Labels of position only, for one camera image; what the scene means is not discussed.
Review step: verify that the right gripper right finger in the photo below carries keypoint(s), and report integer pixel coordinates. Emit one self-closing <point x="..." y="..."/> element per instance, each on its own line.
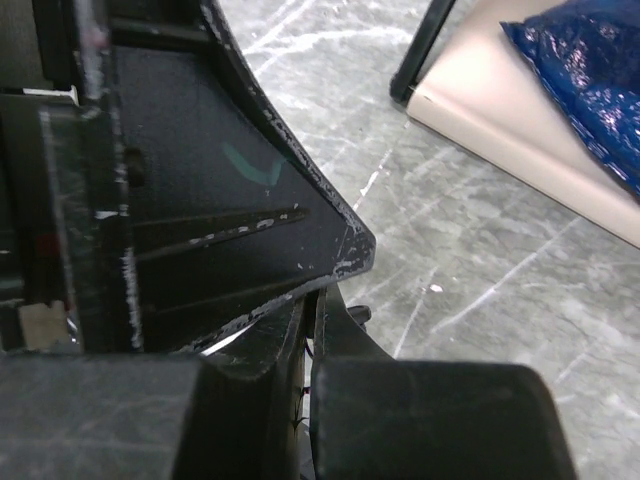
<point x="376" y="417"/>

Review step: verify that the blue snack bag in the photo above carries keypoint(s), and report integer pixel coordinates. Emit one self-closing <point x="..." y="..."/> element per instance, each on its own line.
<point x="586" y="56"/>

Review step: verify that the black-headed key bunch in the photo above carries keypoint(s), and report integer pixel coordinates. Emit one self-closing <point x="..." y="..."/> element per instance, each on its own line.
<point x="361" y="314"/>

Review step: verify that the beige three-tier shelf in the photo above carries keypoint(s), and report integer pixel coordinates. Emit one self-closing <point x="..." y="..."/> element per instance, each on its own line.
<point x="478" y="92"/>

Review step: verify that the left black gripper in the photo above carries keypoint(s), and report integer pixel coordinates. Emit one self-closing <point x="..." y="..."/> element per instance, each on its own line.
<point x="65" y="225"/>

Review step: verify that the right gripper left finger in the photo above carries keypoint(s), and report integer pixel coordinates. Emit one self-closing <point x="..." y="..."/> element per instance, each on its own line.
<point x="253" y="404"/>

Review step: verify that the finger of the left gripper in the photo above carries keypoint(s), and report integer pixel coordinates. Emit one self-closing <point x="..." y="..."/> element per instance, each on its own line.
<point x="231" y="217"/>

